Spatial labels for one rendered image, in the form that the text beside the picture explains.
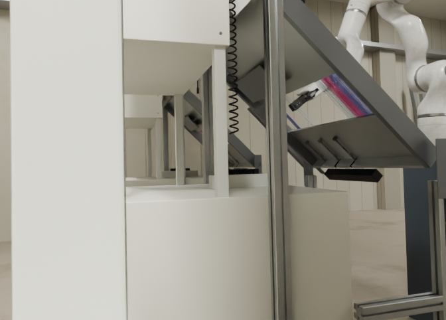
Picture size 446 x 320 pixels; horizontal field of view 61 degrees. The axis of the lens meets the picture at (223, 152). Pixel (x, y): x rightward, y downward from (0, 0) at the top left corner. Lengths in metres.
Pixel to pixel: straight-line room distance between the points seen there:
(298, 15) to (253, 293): 0.73
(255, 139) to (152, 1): 3.95
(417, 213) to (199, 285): 1.17
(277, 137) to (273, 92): 0.11
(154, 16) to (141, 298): 0.66
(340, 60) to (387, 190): 4.90
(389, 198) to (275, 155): 5.09
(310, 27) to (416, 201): 1.03
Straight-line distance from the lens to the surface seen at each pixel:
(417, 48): 1.90
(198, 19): 0.99
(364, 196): 5.84
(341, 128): 1.44
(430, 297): 1.26
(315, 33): 1.10
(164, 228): 0.92
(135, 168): 4.34
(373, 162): 1.46
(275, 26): 1.01
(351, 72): 1.13
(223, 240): 0.96
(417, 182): 1.85
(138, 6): 0.98
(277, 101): 0.96
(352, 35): 1.71
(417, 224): 1.88
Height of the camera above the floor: 0.70
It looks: 2 degrees up
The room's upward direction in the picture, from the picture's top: 1 degrees counter-clockwise
